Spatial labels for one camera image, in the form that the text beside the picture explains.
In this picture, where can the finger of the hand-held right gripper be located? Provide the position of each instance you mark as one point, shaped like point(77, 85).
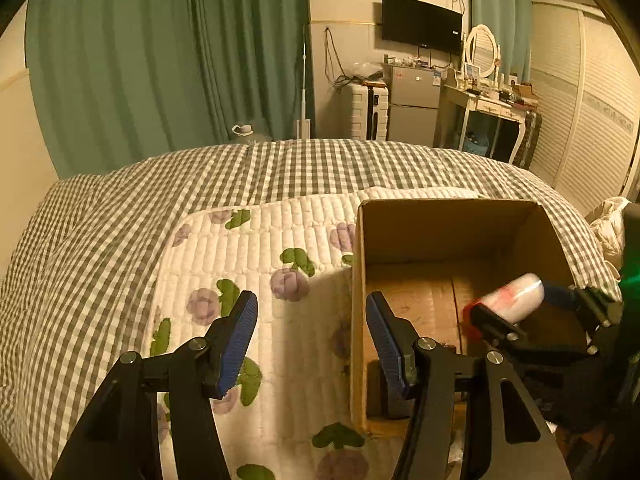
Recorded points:
point(560, 297)
point(495, 325)

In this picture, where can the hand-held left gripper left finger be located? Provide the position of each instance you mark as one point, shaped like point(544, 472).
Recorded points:
point(237, 345)

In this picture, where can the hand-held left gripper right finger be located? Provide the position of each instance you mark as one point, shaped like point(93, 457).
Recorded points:
point(384, 345)

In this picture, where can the white bottle with red label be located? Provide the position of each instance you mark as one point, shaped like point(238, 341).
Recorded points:
point(515, 297)

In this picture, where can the cardboard box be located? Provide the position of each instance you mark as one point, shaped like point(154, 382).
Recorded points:
point(425, 240)

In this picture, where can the white floral quilted mat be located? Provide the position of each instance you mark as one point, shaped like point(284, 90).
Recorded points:
point(300, 310)

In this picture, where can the white jacket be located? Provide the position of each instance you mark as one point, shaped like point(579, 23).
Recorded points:
point(607, 230)

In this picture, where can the dark brown suitcase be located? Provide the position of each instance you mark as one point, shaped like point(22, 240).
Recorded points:
point(529, 140)

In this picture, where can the green checked blanket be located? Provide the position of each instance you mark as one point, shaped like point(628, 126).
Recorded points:
point(100, 240)

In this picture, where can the white louvred wardrobe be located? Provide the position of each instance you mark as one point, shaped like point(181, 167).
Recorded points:
point(590, 110)

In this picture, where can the white dressing table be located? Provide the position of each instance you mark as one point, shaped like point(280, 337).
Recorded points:
point(492, 105)

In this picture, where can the white suitcase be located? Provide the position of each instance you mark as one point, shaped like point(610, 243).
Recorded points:
point(367, 112)

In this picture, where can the silver mini fridge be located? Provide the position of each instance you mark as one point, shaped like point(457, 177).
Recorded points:
point(412, 105)

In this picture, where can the white mop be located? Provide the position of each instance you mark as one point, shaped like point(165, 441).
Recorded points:
point(303, 110)

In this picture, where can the white oval mirror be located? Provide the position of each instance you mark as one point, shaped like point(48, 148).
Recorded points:
point(481, 50)

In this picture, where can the clear plastic bag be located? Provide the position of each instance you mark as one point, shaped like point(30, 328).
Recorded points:
point(367, 71)

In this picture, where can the wide green curtain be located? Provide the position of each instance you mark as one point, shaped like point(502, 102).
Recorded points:
point(150, 60)

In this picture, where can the narrow green curtain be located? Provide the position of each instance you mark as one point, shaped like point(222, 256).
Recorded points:
point(500, 5)

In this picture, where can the black television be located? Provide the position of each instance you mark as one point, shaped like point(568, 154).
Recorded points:
point(420, 22)

